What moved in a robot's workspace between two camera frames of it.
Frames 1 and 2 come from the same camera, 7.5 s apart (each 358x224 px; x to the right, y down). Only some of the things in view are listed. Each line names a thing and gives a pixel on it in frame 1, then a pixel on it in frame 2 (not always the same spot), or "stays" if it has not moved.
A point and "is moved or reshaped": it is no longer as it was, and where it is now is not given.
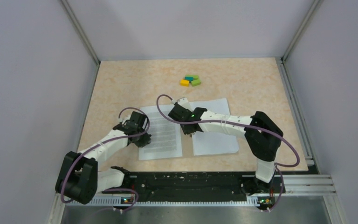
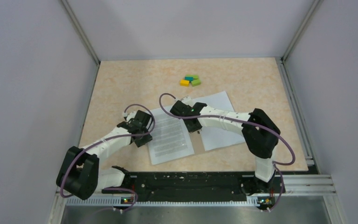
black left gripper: x=145 y=141 stays
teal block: x=190 y=78 stays
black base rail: x=201 y=186 stays
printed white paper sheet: x=166 y=136 is moved or reshaped
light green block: x=196 y=82 stays
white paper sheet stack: x=211 y=143 is moved or reshaped
